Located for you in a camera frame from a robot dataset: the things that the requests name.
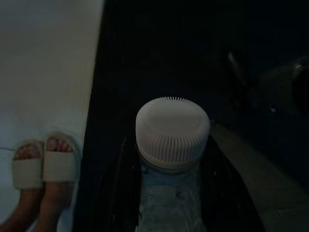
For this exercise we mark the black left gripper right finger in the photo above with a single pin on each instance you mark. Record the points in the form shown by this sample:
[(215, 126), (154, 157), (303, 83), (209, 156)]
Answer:
[(222, 193)]

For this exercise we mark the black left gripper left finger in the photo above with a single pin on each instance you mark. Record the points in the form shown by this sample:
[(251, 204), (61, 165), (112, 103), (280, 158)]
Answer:
[(120, 188)]

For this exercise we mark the clear bottle with white cap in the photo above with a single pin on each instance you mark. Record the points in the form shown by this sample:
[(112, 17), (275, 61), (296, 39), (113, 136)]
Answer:
[(172, 130)]

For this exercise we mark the person's right slide sandal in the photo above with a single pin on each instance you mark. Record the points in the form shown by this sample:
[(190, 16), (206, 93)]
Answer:
[(60, 166)]

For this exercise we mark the person's slide sandal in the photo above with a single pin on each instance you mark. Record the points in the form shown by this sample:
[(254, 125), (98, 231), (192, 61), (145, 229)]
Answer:
[(26, 172), (60, 166)]

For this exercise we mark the person's bare right foot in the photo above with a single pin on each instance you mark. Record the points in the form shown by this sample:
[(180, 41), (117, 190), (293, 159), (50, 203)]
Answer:
[(58, 145)]

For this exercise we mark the person's left slide sandal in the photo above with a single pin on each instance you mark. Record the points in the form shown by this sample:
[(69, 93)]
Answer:
[(26, 172)]

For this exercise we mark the large dark floor mat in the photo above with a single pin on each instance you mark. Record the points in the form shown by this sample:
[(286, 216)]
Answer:
[(169, 48)]

